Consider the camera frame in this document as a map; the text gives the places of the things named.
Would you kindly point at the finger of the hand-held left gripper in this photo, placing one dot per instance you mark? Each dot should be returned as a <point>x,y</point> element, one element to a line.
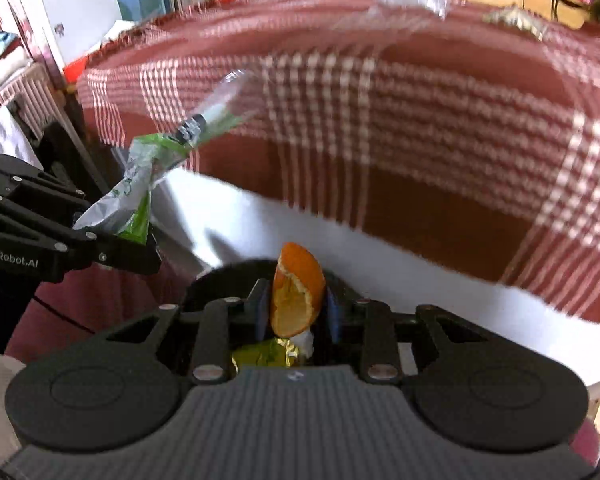
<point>30,182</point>
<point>120,255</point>

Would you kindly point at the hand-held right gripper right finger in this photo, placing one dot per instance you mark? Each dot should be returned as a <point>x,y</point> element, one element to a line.
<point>332,310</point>

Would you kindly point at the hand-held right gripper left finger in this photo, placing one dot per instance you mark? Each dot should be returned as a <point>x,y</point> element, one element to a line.
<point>215,330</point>

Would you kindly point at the orange peel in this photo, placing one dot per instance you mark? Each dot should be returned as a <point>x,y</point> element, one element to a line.
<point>300,285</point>

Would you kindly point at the white green plastic wrapper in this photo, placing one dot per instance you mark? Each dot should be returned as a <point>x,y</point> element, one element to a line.
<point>130,195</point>

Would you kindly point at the gold foil wrapper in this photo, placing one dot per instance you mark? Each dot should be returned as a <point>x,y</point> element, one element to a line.
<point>265,355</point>

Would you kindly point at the red plaid blanket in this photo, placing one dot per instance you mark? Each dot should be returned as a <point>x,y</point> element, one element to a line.
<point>430,135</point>

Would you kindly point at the yellow green foil wrapper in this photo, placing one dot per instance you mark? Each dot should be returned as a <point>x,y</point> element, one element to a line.
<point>515,17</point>

